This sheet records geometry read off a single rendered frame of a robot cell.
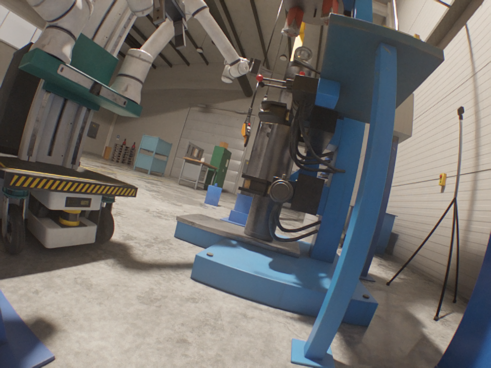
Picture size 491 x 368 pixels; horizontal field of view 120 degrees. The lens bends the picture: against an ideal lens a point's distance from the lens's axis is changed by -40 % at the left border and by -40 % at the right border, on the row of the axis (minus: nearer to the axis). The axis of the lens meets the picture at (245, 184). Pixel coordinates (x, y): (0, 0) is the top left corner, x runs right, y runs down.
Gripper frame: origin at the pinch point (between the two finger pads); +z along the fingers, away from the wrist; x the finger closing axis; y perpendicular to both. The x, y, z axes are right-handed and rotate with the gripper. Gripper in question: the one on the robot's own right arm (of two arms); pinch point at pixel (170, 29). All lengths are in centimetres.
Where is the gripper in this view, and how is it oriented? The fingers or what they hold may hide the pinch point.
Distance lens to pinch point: 63.8
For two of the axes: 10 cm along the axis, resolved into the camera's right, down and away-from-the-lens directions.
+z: 1.6, 9.9, 0.5
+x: -1.2, 0.7, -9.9
